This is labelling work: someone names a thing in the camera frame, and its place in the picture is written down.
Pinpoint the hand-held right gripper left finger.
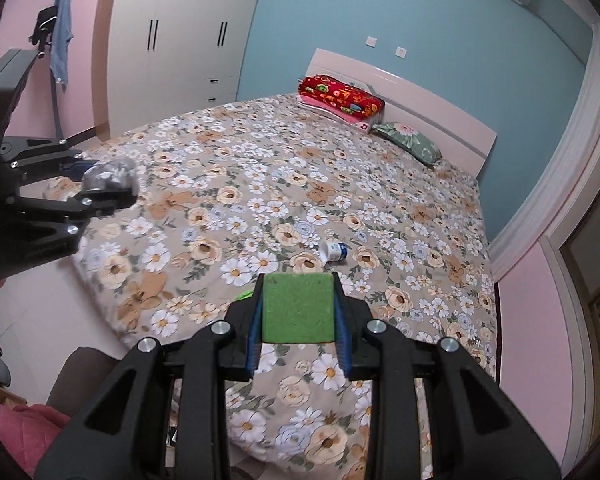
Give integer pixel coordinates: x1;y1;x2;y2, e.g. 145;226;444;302
35;275;266;480

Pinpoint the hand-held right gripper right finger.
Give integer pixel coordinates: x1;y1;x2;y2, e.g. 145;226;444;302
331;272;562;480

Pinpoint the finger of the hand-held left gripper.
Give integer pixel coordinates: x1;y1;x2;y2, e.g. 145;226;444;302
0;136;101;183
9;186;141;262

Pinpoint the clear plastic wrap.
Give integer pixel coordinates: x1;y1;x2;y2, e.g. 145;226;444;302
80;156;137;193

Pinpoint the dark green cube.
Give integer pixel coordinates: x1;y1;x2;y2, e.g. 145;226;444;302
260;273;337;345

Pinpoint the white bottle, blue label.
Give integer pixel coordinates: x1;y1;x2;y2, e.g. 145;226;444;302
321;240;349;266

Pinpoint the blue hanging shirt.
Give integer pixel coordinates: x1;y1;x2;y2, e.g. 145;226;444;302
49;0;74;86

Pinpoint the black clothes stand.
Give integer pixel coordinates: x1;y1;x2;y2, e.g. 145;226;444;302
27;0;68;143

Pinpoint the floral bed cover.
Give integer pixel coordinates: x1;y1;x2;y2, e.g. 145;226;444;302
45;92;497;480

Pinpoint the person's left leg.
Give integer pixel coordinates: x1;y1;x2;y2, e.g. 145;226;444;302
45;346;131;428

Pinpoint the white wardrobe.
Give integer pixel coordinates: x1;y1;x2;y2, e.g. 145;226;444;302
92;0;268;138

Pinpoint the green floral pillow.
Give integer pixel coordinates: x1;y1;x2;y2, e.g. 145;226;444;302
370;121;443;166

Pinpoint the pink folded cloth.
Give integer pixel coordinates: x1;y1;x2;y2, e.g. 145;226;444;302
296;95;373;135

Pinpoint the red patterned pillow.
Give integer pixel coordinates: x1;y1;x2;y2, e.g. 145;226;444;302
297;75;386;122

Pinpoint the white bed headboard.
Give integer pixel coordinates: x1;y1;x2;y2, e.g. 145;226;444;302
305;48;497;178

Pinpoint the pink quilted garment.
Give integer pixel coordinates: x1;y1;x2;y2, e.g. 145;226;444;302
0;400;73;478

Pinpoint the dark window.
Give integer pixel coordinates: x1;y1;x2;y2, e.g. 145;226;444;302
560;230;600;376

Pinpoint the white arched wall trim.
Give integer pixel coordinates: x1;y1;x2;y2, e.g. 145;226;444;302
490;25;600;281

